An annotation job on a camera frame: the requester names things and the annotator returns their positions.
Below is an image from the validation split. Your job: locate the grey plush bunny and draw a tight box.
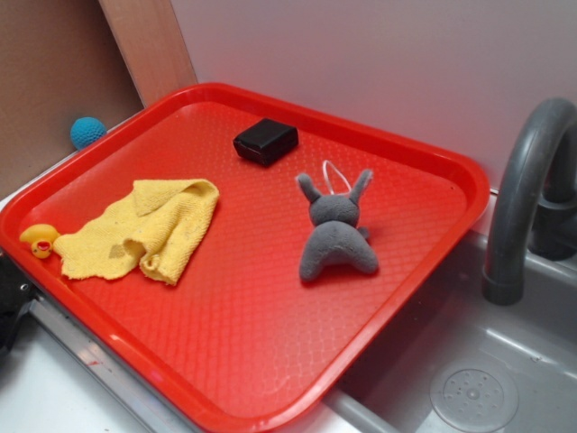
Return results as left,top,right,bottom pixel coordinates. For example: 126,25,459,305
297,160,379,282

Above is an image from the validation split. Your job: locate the black rectangular block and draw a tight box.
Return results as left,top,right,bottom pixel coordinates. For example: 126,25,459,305
233,118,299,167

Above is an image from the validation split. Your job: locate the yellow knitted cloth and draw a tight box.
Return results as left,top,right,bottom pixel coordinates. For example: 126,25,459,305
55,179,220,286

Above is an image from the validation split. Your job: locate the grey plastic sink basin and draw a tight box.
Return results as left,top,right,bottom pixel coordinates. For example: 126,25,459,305
325,233,576,432

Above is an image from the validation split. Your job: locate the wooden board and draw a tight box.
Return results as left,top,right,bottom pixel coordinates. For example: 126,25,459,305
99,0,197,106

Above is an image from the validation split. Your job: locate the blue textured ball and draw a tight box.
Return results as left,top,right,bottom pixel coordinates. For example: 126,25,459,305
69,117,107,151

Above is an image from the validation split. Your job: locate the red plastic tray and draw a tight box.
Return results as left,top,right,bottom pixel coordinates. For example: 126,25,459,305
1,84,490,432

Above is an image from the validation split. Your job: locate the grey toy faucet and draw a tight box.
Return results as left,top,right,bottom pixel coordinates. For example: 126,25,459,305
482,98,576,306

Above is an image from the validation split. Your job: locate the yellow rubber duck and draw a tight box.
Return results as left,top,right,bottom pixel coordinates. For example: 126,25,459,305
19,224,60,259

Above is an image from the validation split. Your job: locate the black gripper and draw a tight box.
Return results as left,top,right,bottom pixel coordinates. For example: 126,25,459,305
0,254,35,356

